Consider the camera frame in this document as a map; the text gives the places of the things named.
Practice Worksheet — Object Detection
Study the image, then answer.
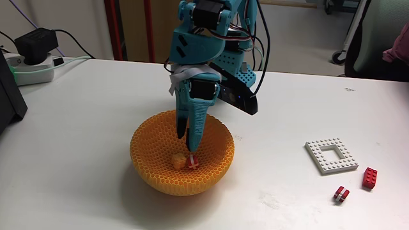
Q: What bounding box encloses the white tape strap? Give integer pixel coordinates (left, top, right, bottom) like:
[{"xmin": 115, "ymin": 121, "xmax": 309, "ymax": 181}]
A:
[{"xmin": 168, "ymin": 63, "xmax": 222, "ymax": 96}]

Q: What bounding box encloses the black adapter cable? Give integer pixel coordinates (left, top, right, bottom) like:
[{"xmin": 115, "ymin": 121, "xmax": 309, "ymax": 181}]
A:
[{"xmin": 52, "ymin": 29, "xmax": 96, "ymax": 59}]

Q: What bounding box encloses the white rolling stand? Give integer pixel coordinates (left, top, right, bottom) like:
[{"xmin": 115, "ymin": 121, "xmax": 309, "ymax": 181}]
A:
[{"xmin": 331, "ymin": 0, "xmax": 368, "ymax": 66}]

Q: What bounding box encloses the white studded frame plate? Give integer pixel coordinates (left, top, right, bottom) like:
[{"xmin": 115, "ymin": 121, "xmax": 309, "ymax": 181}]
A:
[{"xmin": 304, "ymin": 137, "xmax": 360, "ymax": 176}]

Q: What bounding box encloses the black camera cable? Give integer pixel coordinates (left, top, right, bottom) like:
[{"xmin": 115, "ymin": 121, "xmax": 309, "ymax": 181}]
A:
[{"xmin": 253, "ymin": 0, "xmax": 272, "ymax": 97}]

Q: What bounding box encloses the orange honeycomb bowl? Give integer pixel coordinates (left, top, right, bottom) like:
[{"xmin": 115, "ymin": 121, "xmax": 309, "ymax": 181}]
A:
[{"xmin": 129, "ymin": 109, "xmax": 236, "ymax": 197}]

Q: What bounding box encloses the black computer case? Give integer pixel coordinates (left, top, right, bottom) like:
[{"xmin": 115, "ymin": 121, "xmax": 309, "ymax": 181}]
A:
[{"xmin": 0, "ymin": 50, "xmax": 28, "ymax": 135}]

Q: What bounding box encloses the white power strip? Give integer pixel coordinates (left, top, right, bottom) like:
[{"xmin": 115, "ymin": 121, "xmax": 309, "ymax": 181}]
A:
[{"xmin": 3, "ymin": 52, "xmax": 56, "ymax": 86}]

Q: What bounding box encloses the grey office chair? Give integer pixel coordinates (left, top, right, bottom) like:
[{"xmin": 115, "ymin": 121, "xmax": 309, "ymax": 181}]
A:
[{"xmin": 344, "ymin": 0, "xmax": 409, "ymax": 82}]

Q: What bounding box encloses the brown wooden cabinet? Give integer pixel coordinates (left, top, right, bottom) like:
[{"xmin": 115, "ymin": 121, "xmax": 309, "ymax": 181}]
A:
[{"xmin": 104, "ymin": 0, "xmax": 192, "ymax": 65}]

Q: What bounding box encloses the purple cable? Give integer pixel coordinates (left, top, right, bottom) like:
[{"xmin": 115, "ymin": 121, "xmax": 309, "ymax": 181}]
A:
[{"xmin": 8, "ymin": 0, "xmax": 65, "ymax": 58}]

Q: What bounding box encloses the black camera box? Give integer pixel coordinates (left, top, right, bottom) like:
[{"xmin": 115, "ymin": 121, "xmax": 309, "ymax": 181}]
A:
[{"xmin": 209, "ymin": 62, "xmax": 258, "ymax": 116}]

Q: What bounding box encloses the red rectangular brick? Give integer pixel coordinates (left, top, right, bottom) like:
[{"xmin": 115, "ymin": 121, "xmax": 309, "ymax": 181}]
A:
[{"xmin": 362, "ymin": 167, "xmax": 378, "ymax": 190}]

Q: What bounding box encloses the red white striped cube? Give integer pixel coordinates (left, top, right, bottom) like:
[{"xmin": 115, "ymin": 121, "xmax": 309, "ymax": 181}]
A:
[
  {"xmin": 333, "ymin": 185, "xmax": 350, "ymax": 203},
  {"xmin": 186, "ymin": 154, "xmax": 200, "ymax": 170}
]

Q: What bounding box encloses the pale green cable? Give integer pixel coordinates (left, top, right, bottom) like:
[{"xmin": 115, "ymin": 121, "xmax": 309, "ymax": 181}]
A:
[{"xmin": 12, "ymin": 56, "xmax": 93, "ymax": 75}]

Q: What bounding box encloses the yellow studded cube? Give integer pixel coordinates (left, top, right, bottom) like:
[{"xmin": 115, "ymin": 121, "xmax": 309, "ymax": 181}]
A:
[{"xmin": 171, "ymin": 153, "xmax": 187, "ymax": 170}]

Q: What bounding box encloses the black power adapter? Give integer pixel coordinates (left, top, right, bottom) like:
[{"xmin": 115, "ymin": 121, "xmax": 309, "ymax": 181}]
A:
[{"xmin": 14, "ymin": 27, "xmax": 59, "ymax": 66}]

